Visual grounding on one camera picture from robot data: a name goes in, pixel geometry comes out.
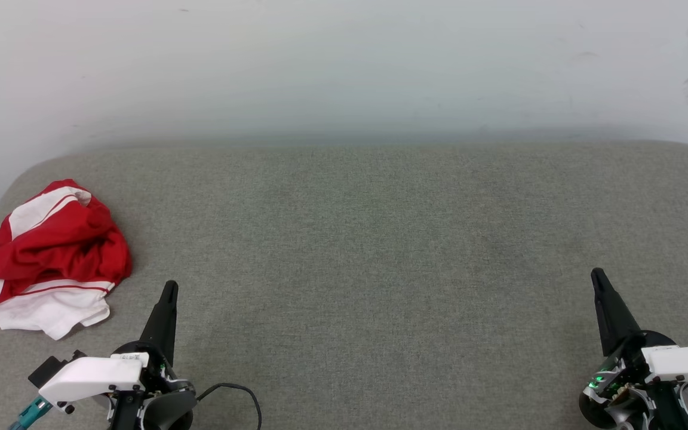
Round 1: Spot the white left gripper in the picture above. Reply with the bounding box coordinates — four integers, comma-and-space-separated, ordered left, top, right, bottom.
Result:
38, 281, 196, 430

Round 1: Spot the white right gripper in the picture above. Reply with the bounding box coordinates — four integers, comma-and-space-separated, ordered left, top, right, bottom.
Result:
579, 268, 688, 430

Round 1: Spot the red and white jersey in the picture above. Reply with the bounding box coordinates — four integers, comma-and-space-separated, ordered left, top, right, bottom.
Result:
0, 179, 133, 340

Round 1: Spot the grey fabric sofa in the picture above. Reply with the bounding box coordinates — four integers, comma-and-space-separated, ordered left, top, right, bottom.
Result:
0, 140, 688, 430

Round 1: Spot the thin black cable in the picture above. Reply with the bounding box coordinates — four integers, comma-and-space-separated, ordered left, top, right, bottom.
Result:
196, 383, 262, 430

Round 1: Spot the teal cable connector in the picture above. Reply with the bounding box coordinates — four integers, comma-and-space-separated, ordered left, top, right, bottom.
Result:
8, 396, 53, 430

